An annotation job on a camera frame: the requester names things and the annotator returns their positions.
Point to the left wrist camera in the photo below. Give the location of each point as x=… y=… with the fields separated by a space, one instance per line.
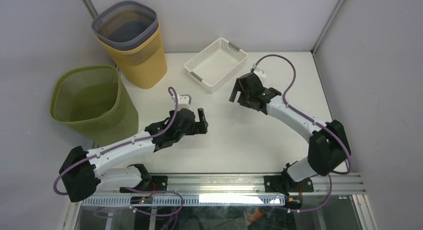
x=182 y=101

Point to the white perforated plastic basket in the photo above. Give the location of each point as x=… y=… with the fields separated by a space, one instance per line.
x=215 y=65

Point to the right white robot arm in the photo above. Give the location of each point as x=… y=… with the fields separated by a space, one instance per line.
x=328 y=144

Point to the orange object under table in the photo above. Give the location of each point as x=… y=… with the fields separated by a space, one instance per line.
x=254 y=213

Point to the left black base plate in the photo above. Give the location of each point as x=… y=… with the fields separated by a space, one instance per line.
x=154 y=183

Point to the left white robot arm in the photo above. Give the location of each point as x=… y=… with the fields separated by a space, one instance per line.
x=86 y=171

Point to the grey slatted waste bin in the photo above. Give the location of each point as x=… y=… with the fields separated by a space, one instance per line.
x=125 y=25

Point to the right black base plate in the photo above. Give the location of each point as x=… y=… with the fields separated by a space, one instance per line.
x=284 y=185

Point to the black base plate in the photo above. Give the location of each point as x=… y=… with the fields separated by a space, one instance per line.
x=154 y=183
x=284 y=185

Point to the green slatted waste bin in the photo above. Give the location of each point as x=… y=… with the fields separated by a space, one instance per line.
x=94 y=102

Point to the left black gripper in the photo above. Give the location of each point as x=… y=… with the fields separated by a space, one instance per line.
x=198 y=127

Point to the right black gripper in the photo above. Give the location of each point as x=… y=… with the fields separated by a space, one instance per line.
x=240 y=101

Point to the white slotted cable duct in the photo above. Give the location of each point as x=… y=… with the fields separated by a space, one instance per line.
x=202 y=200

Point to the yellow slatted waste bin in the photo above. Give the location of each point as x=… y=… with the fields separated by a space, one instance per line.
x=145 y=65

